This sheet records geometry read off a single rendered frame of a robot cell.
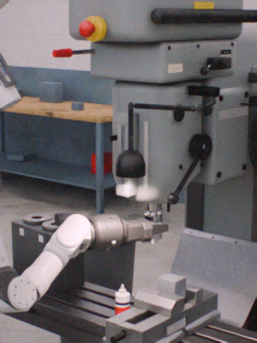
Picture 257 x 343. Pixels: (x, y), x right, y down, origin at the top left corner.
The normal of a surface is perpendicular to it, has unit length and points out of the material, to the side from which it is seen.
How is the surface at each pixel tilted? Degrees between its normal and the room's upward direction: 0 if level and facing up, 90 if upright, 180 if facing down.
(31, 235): 90
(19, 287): 70
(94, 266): 94
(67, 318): 90
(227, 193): 90
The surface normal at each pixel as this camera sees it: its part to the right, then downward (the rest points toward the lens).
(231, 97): 0.77, 0.14
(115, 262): 0.52, 0.24
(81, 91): -0.64, 0.16
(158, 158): 0.00, 0.21
